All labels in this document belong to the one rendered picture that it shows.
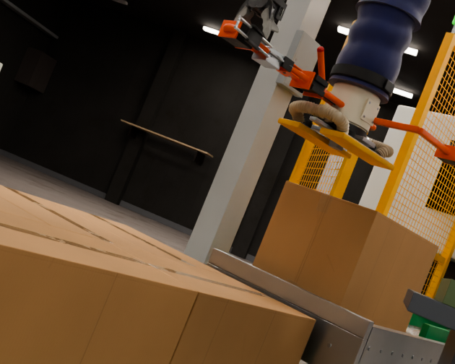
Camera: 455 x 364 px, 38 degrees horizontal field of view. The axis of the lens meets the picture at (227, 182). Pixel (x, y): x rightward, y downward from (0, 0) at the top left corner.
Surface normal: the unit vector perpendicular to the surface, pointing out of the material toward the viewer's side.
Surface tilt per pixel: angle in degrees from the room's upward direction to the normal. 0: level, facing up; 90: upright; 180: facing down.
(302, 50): 90
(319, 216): 90
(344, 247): 90
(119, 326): 90
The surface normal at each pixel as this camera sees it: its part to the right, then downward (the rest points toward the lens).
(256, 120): -0.59, -0.28
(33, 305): 0.71, 0.26
